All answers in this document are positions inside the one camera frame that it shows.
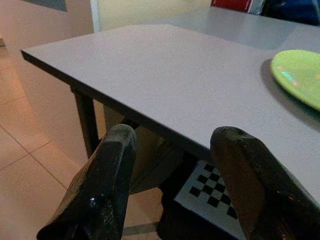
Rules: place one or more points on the dark blue bag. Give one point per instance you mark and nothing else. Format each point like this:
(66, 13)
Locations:
(290, 10)

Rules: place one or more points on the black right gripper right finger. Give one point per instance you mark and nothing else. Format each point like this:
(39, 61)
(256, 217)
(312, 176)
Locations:
(262, 190)

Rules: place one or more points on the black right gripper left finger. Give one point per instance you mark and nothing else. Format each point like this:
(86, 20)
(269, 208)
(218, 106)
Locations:
(105, 180)

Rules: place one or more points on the red box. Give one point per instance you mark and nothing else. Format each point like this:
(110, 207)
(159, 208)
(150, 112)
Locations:
(230, 4)

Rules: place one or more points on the grey table with dark frame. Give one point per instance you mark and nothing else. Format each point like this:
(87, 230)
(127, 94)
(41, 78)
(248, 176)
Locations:
(175, 75)

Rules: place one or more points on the black white checkerboard sheet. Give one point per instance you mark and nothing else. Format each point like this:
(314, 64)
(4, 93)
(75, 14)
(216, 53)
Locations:
(200, 202)

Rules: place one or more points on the green plate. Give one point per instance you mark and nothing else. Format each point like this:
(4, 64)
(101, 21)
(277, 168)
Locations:
(300, 72)

